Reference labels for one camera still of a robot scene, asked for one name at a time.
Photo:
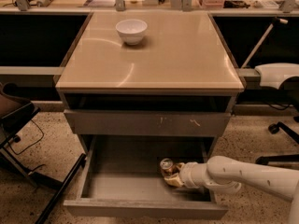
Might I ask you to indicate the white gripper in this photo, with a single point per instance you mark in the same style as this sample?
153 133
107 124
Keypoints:
188 173

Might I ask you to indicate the orange soda can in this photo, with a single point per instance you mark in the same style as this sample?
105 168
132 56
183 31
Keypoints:
167 167

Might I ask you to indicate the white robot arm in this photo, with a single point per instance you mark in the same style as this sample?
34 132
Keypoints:
225 175

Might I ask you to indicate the open grey lower drawer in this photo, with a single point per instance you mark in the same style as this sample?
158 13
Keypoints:
122 178

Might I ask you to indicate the grey drawer cabinet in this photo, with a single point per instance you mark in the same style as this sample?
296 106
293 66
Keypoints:
180 65

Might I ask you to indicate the closed grey upper drawer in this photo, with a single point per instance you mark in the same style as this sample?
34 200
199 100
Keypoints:
150 123

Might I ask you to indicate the white ceramic bowl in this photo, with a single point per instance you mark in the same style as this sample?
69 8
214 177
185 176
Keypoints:
131 31

